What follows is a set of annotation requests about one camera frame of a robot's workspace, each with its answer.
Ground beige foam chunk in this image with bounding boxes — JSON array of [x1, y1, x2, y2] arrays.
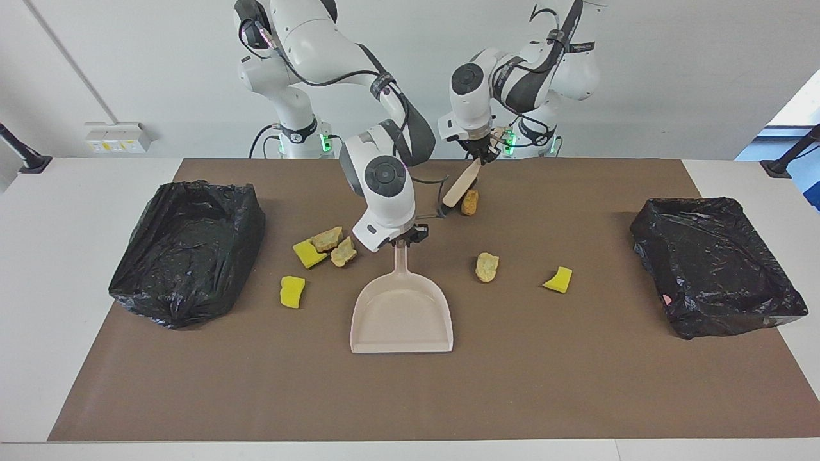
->
[[311, 226, 344, 252]]

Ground pale foam chunk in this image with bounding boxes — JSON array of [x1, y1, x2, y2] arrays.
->
[[475, 252, 500, 283]]

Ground yellow sponge block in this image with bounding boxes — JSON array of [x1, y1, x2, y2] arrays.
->
[[280, 275, 306, 309]]

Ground black clamp stand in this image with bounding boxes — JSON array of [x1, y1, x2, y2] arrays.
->
[[760, 124, 820, 179], [0, 123, 53, 174]]

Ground grey wall conduit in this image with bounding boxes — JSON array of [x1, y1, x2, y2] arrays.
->
[[23, 0, 122, 125]]

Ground beige hand brush black bristles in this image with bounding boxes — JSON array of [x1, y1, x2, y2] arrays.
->
[[438, 158, 483, 216]]

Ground brown table mat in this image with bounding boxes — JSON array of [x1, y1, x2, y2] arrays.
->
[[48, 158, 820, 442]]

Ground black right base cable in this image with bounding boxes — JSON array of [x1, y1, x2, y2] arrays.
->
[[249, 125, 283, 159]]

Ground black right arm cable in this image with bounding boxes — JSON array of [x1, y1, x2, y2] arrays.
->
[[237, 0, 449, 222]]

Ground white wall outlet box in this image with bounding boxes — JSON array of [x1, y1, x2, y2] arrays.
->
[[85, 122, 152, 154]]

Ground black bag-lined bin pink spot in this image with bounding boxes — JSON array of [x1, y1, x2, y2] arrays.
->
[[630, 197, 809, 340]]

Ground yellow sponge green backing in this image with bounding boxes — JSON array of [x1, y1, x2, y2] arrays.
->
[[293, 238, 329, 270]]

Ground orange-beige foam chunk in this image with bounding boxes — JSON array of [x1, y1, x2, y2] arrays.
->
[[331, 236, 358, 268]]

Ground beige plastic dustpan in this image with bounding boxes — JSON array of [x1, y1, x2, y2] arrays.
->
[[350, 242, 454, 354]]

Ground small curved yellow sponge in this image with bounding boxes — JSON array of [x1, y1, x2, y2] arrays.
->
[[542, 266, 573, 294]]

